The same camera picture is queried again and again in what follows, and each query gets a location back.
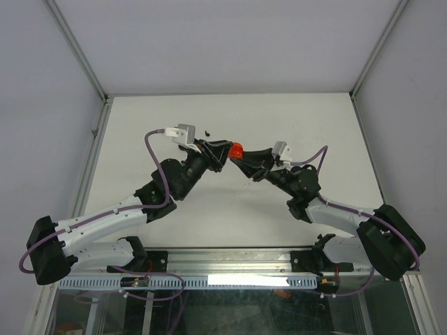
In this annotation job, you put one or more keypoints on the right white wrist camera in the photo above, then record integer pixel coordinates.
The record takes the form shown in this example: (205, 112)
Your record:
(281, 153)

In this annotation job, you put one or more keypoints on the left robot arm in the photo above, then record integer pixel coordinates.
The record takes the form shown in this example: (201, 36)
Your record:
(56, 248)

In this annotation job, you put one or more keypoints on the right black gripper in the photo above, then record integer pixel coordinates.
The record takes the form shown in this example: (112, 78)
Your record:
(256, 164)

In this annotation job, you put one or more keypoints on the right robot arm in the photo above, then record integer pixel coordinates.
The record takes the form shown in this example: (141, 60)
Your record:
(377, 238)

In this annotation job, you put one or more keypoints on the aluminium mounting rail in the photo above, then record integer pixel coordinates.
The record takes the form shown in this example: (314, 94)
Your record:
(257, 261)

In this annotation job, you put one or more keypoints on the black base bracket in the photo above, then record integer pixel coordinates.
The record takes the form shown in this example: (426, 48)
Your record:
(303, 261)
(144, 261)

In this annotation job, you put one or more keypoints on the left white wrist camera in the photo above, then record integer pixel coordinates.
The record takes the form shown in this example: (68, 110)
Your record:
(183, 135)

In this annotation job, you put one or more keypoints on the left black base bracket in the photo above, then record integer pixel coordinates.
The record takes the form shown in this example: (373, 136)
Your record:
(144, 261)

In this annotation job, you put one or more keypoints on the right black base bracket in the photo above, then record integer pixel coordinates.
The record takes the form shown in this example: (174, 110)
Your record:
(303, 261)

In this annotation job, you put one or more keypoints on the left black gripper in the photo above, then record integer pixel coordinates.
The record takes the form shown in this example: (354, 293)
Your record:
(215, 153)

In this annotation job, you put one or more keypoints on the grey slotted cable duct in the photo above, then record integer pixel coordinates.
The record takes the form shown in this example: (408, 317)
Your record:
(207, 282)

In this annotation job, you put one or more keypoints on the orange round charging case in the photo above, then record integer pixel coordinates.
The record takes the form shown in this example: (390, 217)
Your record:
(236, 151)

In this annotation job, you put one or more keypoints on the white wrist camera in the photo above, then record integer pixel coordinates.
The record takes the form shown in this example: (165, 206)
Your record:
(183, 135)
(281, 153)

